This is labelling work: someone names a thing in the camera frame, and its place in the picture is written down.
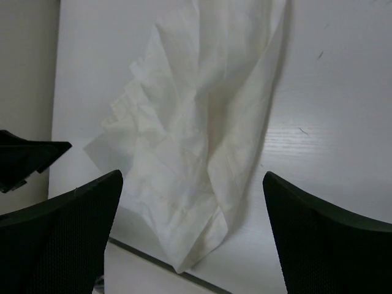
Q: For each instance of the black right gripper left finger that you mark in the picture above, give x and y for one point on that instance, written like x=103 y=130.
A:
x=57 y=246

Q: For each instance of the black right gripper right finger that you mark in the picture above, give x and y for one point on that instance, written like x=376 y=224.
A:
x=324 y=248

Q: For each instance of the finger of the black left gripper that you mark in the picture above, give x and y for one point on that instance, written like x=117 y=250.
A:
x=20 y=158

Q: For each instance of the white pleated skirt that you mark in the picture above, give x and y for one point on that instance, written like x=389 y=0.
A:
x=185 y=132

